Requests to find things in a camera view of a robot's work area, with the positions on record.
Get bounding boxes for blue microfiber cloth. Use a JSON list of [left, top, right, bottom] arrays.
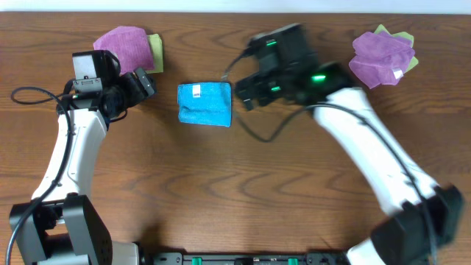
[[177, 82, 232, 127]]

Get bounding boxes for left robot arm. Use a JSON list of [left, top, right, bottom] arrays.
[[4, 50, 157, 265]]

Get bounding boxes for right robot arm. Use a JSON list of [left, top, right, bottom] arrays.
[[236, 24, 464, 264]]

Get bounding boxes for folded purple cloth left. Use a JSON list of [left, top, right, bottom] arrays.
[[93, 26, 155, 74]]

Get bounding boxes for folded green cloth left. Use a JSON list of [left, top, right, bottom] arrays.
[[147, 34, 164, 74]]

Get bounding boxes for crumpled purple cloth right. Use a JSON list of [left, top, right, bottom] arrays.
[[349, 31, 415, 89]]

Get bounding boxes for green cloth right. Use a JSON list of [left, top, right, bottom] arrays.
[[374, 24, 419, 71]]

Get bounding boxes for black mounting rail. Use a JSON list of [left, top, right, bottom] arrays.
[[141, 252, 350, 265]]

